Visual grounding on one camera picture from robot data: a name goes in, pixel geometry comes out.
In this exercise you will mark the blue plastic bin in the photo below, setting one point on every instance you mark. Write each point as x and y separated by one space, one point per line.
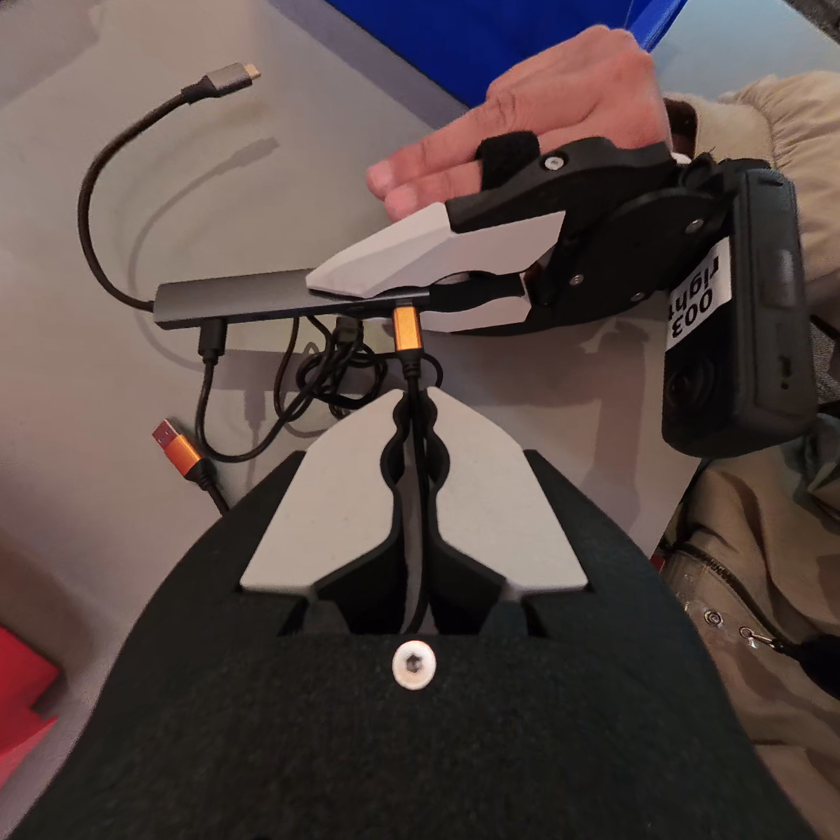
492 39

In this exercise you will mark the person's right forearm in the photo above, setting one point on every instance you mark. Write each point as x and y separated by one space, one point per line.
787 118

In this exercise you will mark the slim grey USB hub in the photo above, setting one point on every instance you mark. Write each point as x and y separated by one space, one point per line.
249 295

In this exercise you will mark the grey desk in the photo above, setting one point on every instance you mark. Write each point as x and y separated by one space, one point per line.
98 394

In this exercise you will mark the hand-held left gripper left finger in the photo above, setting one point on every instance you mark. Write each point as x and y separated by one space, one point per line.
328 512

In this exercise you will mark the person's right hand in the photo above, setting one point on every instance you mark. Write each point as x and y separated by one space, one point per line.
577 92

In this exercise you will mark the red plastic bin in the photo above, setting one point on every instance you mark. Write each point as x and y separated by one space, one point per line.
19 689

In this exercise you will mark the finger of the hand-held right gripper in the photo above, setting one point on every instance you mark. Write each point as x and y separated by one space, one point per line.
420 256
485 308

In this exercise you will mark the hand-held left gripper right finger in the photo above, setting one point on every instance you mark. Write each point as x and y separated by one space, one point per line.
505 518

